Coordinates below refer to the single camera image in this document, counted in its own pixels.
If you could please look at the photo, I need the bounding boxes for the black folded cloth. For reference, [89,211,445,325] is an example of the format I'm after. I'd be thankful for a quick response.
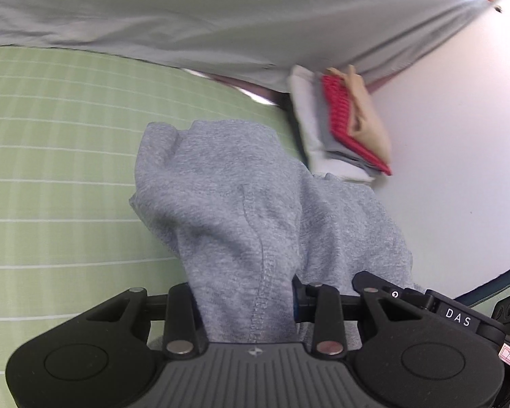
[278,103,312,171]

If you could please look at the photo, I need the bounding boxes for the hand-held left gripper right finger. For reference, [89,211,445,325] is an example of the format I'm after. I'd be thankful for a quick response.
[291,275,426,356]

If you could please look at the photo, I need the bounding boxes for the grey sweatshirt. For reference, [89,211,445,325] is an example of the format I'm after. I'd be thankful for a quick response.
[129,119,426,349]

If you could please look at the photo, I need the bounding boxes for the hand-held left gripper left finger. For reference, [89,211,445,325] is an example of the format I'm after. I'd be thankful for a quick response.
[85,283,209,358]

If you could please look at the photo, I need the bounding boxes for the grey carrot print sheet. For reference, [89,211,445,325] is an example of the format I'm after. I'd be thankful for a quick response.
[0,0,510,95]

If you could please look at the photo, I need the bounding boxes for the beige folded cloth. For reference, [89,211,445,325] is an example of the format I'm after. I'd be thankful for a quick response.
[325,65,393,167]

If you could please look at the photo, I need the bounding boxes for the white folded cloth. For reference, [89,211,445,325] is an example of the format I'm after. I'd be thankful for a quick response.
[288,65,374,184]

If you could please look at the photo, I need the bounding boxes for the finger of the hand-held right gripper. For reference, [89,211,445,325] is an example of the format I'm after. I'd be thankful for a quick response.
[351,271,428,303]

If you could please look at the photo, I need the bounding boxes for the green striped bed cover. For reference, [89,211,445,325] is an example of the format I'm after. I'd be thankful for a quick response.
[0,46,309,377]

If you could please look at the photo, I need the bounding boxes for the red knit folded cloth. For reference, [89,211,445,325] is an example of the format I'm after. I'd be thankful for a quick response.
[321,73,393,176]

